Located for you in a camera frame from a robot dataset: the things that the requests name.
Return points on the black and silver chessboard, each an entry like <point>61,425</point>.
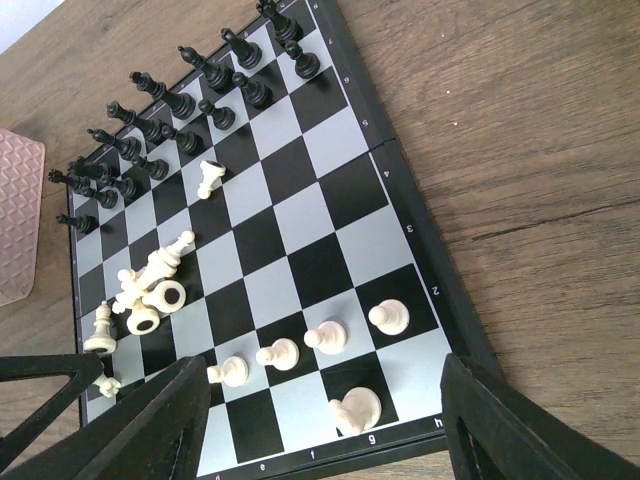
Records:
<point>317,218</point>

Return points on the white piece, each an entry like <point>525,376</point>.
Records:
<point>357,412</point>
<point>391,317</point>

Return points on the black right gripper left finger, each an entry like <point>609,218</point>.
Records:
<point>155,432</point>

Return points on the white pawn e2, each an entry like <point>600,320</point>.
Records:
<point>283,355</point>

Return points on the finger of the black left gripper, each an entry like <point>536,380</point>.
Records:
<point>80,369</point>

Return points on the white knight b1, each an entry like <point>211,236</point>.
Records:
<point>108,386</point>

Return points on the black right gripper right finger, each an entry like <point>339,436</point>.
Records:
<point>495,432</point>

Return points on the white pawn d2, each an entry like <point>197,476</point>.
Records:
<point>233,372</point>

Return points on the pink metal tin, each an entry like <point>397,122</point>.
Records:
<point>22,167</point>

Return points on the row of black chess pieces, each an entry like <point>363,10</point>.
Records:
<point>222,96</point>

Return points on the pile of white chess pieces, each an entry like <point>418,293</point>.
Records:
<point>146,293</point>

